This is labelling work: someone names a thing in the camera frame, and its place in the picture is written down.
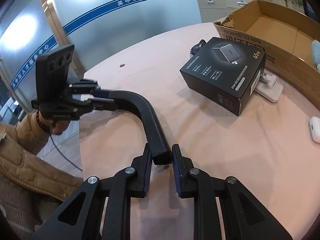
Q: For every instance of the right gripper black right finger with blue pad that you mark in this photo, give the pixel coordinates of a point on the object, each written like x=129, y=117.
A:
x=223, y=208

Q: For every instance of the brown cardboard box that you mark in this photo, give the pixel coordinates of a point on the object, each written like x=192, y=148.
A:
x=286, y=37

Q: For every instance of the white flat charger dock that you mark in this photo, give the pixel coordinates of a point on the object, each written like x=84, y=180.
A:
x=269, y=87

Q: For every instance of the tan quilted jacket sleeve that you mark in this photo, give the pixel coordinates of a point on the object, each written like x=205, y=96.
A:
x=31, y=189

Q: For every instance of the black charger product box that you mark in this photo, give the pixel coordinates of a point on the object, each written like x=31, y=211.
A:
x=225, y=72

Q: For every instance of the black round object behind box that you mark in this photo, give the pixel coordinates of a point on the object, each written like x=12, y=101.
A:
x=197, y=47

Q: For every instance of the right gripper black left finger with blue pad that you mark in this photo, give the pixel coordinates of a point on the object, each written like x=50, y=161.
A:
x=100, y=208

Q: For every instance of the person's left hand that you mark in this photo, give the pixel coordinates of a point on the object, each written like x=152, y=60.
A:
x=56, y=127

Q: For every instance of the white earbuds case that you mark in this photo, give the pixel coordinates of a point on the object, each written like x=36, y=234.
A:
x=315, y=128

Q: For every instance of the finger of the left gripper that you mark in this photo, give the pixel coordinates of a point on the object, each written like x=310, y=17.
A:
x=100, y=104
x=100, y=93

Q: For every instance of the light blue plush toy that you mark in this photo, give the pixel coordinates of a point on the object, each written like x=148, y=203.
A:
x=315, y=49

